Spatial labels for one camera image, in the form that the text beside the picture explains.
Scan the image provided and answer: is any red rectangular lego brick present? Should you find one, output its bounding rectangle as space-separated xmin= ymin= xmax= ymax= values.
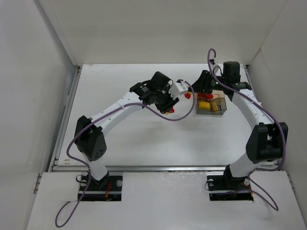
xmin=197 ymin=93 xmax=213 ymax=100

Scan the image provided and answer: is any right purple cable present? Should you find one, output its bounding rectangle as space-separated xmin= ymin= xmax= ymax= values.
xmin=207 ymin=48 xmax=287 ymax=211

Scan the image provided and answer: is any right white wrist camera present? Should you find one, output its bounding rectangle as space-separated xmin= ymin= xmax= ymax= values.
xmin=209 ymin=58 xmax=221 ymax=76

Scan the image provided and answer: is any yellow curved lego brick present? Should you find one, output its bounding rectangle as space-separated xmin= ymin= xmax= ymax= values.
xmin=198 ymin=101 xmax=211 ymax=111

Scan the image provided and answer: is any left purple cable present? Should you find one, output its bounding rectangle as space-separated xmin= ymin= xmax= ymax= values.
xmin=55 ymin=83 xmax=195 ymax=227

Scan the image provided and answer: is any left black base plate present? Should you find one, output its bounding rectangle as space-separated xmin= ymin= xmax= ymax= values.
xmin=81 ymin=175 xmax=123 ymax=202

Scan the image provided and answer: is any yellow striped lego brick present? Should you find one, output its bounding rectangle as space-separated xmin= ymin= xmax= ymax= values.
xmin=211 ymin=103 xmax=219 ymax=112

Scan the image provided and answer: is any purple cable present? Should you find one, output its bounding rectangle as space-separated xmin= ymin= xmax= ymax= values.
xmin=207 ymin=48 xmax=287 ymax=211
xmin=55 ymin=83 xmax=195 ymax=227

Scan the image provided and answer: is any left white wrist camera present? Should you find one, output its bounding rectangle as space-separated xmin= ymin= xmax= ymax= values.
xmin=168 ymin=80 xmax=189 ymax=99

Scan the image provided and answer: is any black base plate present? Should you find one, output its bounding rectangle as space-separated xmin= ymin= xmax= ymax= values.
xmin=206 ymin=174 xmax=254 ymax=201
xmin=81 ymin=175 xmax=123 ymax=202

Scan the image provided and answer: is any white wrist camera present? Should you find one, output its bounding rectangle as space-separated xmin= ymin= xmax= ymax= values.
xmin=168 ymin=80 xmax=189 ymax=99
xmin=209 ymin=58 xmax=221 ymax=76

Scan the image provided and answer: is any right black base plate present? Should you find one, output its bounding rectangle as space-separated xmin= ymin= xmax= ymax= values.
xmin=206 ymin=174 xmax=254 ymax=201

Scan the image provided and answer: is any red small lego brick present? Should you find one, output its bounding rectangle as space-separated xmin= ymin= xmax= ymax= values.
xmin=184 ymin=92 xmax=192 ymax=99

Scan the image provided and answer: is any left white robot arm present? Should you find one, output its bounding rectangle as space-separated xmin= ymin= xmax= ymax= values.
xmin=74 ymin=71 xmax=189 ymax=185

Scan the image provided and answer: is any aluminium rail front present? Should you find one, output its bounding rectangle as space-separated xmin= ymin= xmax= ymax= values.
xmin=51 ymin=164 xmax=281 ymax=173

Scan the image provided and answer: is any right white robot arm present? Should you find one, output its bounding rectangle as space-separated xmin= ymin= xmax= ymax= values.
xmin=192 ymin=58 xmax=288 ymax=190

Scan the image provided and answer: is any grey transparent container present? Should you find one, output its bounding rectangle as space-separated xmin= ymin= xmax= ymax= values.
xmin=196 ymin=98 xmax=227 ymax=115

